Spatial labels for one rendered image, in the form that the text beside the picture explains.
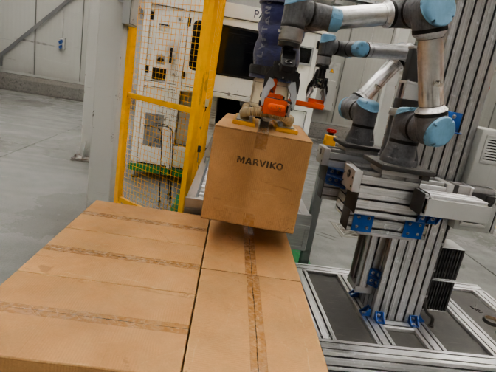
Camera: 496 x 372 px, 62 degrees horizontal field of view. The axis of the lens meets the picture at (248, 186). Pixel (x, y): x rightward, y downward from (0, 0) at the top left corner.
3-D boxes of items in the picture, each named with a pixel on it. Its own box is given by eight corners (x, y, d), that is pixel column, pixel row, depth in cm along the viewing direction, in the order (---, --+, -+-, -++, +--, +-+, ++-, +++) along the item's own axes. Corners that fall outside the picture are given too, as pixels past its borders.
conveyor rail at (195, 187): (208, 153, 451) (211, 136, 446) (213, 154, 452) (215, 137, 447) (181, 230, 228) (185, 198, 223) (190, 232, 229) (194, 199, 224)
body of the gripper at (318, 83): (311, 88, 212) (317, 63, 209) (310, 87, 220) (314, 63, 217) (326, 90, 212) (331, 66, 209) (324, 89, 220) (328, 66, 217)
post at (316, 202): (296, 268, 301) (325, 133, 276) (305, 269, 302) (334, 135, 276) (297, 271, 295) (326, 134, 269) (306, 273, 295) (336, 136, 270)
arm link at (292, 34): (305, 29, 126) (279, 23, 126) (302, 44, 127) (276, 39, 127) (302, 32, 133) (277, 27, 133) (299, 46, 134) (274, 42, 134)
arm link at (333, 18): (331, 10, 139) (302, 3, 135) (348, 7, 129) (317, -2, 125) (325, 35, 141) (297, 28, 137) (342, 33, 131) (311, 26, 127)
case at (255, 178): (215, 183, 232) (227, 112, 222) (286, 195, 232) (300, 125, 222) (200, 218, 174) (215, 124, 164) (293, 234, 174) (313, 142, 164)
